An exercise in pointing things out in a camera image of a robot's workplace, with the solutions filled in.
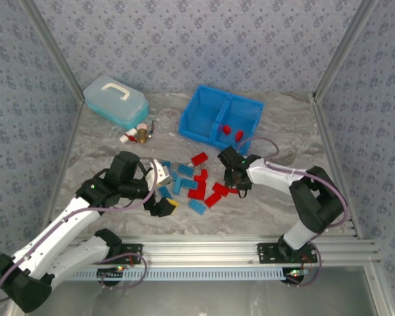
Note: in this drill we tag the brass ball valve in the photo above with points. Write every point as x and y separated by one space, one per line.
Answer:
144 135

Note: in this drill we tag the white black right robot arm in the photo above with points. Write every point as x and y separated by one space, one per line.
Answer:
273 176

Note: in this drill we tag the black bracket with circuit board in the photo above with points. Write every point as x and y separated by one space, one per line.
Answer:
294 276
110 276

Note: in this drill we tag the small red lego brick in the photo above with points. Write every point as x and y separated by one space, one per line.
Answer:
226 129
204 172
239 134
233 191

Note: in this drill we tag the aluminium side rail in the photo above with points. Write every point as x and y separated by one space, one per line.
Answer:
332 158
67 151

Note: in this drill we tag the blue lego brick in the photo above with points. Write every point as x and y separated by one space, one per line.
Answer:
176 187
174 175
190 183
186 169
166 163
164 191
197 206

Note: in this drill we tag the blue plastic bin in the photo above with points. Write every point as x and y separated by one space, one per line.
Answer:
243 115
197 112

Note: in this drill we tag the aluminium frame post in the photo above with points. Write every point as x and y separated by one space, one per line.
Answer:
382 293
345 49
52 49

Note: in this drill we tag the wide aluminium mounting rail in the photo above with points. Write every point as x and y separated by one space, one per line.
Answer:
200 250

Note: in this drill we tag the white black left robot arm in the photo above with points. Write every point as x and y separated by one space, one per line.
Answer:
62 227

